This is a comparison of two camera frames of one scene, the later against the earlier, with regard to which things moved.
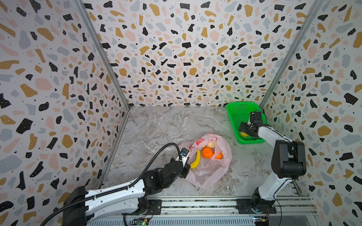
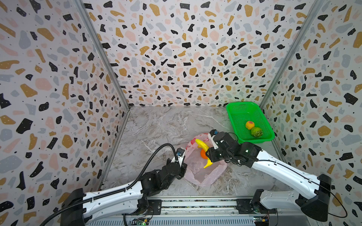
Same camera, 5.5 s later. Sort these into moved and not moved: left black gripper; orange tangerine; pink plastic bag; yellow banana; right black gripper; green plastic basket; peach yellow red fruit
Moved: yellow banana; peach yellow red fruit; right black gripper
Not moved: pink plastic bag; green plastic basket; orange tangerine; left black gripper
